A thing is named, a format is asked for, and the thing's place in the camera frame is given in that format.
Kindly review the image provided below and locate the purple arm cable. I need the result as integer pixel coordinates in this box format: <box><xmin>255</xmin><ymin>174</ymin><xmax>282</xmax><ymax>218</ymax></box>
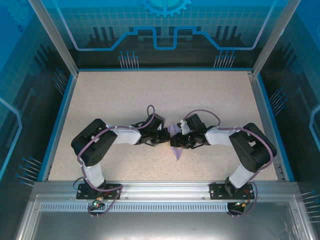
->
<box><xmin>183</xmin><ymin>109</ymin><xmax>274</xmax><ymax>218</ymax></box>
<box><xmin>77</xmin><ymin>104</ymin><xmax>157</xmax><ymax>218</ymax></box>

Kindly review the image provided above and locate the cable connector with green light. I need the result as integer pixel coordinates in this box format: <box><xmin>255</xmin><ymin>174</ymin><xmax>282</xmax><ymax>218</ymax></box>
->
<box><xmin>91</xmin><ymin>197</ymin><xmax>105</xmax><ymax>208</ymax></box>
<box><xmin>234</xmin><ymin>199</ymin><xmax>251</xmax><ymax>209</ymax></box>

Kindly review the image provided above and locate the slotted metal cable duct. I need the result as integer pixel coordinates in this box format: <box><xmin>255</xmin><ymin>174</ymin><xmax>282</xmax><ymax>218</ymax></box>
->
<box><xmin>39</xmin><ymin>202</ymin><xmax>230</xmax><ymax>213</ymax></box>

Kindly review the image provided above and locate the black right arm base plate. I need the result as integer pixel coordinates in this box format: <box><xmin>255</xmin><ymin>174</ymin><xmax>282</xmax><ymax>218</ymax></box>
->
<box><xmin>209</xmin><ymin>182</ymin><xmax>253</xmax><ymax>201</ymax></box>

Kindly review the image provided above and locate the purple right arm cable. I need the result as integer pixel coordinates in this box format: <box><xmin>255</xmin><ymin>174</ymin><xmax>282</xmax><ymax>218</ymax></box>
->
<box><xmin>183</xmin><ymin>109</ymin><xmax>274</xmax><ymax>218</ymax></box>

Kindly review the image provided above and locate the aluminium side rail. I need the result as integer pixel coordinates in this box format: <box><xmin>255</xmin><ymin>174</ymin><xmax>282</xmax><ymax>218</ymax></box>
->
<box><xmin>41</xmin><ymin>72</ymin><xmax>80</xmax><ymax>182</ymax></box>
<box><xmin>246</xmin><ymin>70</ymin><xmax>287</xmax><ymax>181</ymax></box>

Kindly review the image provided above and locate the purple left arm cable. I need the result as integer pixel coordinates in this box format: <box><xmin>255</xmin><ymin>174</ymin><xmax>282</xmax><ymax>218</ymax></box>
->
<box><xmin>77</xmin><ymin>104</ymin><xmax>157</xmax><ymax>218</ymax></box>

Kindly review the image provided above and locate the aluminium upright post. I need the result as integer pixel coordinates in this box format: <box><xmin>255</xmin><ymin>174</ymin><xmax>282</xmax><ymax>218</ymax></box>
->
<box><xmin>27</xmin><ymin>0</ymin><xmax>80</xmax><ymax>77</ymax></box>
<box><xmin>251</xmin><ymin>0</ymin><xmax>296</xmax><ymax>77</ymax></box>

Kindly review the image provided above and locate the aluminium front beam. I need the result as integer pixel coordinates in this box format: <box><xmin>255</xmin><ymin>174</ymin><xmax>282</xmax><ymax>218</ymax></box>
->
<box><xmin>32</xmin><ymin>180</ymin><xmax>300</xmax><ymax>201</ymax></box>

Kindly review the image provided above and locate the metal tray panel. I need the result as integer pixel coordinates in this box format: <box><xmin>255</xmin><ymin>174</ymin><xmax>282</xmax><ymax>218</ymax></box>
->
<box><xmin>14</xmin><ymin>194</ymin><xmax>316</xmax><ymax>240</ymax></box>

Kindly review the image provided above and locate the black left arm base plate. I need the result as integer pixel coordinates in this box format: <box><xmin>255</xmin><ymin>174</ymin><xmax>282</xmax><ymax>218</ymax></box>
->
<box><xmin>76</xmin><ymin>183</ymin><xmax>123</xmax><ymax>200</ymax></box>

